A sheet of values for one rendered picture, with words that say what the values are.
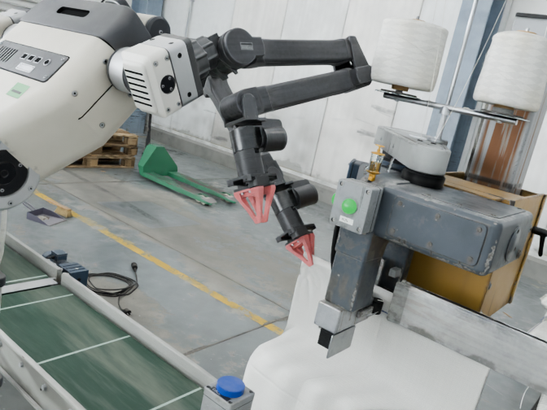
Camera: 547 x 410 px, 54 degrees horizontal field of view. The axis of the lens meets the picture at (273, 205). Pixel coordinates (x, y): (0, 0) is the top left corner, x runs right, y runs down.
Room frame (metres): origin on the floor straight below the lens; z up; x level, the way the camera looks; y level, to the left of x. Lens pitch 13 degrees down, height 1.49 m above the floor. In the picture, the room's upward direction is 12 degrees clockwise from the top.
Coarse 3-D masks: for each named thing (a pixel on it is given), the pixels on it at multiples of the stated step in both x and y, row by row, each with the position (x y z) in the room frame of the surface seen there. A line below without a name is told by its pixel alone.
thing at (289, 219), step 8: (288, 208) 1.32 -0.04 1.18; (280, 216) 1.32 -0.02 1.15; (288, 216) 1.31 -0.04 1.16; (296, 216) 1.31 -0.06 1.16; (280, 224) 1.32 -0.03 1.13; (288, 224) 1.30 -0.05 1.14; (296, 224) 1.30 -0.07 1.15; (312, 224) 1.34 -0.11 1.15; (288, 232) 1.27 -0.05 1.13; (280, 240) 1.28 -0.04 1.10
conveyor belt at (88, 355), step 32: (64, 288) 2.23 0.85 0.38; (0, 320) 1.85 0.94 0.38; (32, 320) 1.90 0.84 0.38; (64, 320) 1.95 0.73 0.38; (96, 320) 2.01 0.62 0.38; (32, 352) 1.69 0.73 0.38; (64, 352) 1.73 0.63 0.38; (96, 352) 1.77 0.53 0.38; (128, 352) 1.82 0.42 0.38; (64, 384) 1.55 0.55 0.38; (96, 384) 1.59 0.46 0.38; (128, 384) 1.62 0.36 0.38; (160, 384) 1.66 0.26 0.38; (192, 384) 1.70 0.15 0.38
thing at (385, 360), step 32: (320, 288) 1.25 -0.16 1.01; (288, 320) 1.30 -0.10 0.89; (384, 320) 1.14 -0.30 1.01; (256, 352) 1.26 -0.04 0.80; (288, 352) 1.22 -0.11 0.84; (320, 352) 1.21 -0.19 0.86; (352, 352) 1.17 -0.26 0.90; (384, 352) 1.12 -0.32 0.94; (416, 352) 1.08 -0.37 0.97; (448, 352) 1.05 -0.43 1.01; (256, 384) 1.22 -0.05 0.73; (288, 384) 1.16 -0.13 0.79; (320, 384) 1.13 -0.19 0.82; (352, 384) 1.12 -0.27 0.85; (384, 384) 1.11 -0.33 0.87; (416, 384) 1.07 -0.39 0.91; (448, 384) 1.03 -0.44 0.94; (480, 384) 1.00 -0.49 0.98
